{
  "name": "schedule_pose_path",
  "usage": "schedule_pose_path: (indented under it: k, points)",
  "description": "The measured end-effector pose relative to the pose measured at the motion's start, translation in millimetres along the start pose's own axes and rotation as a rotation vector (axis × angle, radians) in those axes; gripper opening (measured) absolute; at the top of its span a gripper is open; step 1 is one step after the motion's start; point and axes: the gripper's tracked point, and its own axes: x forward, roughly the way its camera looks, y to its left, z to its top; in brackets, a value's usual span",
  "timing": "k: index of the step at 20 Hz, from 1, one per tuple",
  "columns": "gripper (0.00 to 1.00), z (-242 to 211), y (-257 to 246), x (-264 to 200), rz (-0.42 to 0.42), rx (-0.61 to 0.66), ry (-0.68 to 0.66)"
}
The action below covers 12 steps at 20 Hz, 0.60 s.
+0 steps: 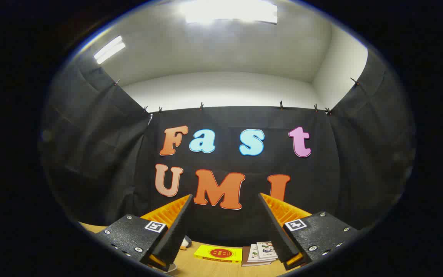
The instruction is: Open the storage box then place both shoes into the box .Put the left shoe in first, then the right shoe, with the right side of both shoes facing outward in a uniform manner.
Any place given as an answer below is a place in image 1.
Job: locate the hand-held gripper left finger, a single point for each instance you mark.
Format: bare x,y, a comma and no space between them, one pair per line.
175,234

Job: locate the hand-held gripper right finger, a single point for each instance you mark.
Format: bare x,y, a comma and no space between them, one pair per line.
277,231

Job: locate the penguin plush toy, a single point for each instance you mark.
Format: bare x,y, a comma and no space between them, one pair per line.
186,242

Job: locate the brown cover book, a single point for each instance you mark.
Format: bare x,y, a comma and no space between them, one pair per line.
244,257

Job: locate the yellow book red label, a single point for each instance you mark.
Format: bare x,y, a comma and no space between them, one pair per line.
217,254

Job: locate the black backdrop cloth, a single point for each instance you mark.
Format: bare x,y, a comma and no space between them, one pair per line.
321,184

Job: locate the twin strip ceiling light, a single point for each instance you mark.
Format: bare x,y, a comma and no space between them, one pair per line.
109,50

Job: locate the large ceiling light panel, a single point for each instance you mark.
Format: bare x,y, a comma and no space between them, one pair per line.
229,11

